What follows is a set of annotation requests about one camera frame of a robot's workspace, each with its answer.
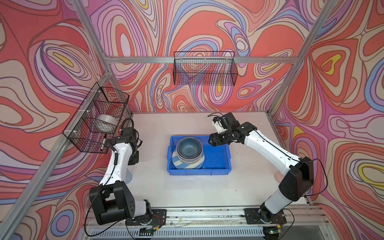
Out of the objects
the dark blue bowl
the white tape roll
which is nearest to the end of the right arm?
the dark blue bowl

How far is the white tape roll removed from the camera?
71 cm

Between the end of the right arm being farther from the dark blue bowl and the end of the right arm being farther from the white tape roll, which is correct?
the white tape roll
